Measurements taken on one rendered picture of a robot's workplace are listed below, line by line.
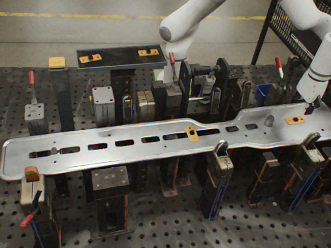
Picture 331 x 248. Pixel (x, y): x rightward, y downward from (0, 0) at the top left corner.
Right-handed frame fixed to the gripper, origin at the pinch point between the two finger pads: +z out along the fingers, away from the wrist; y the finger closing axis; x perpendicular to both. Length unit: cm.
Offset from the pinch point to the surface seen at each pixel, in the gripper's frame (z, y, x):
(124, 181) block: 7, 20, -77
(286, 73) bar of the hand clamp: -5.5, -14.5, -1.7
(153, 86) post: 0, -20, -58
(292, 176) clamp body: 20.3, 20.4, -7.5
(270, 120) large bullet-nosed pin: 5.5, 1.4, -13.1
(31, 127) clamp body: 9, -12, -107
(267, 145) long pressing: 9.4, 11.1, -17.9
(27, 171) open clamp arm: 0, 16, -106
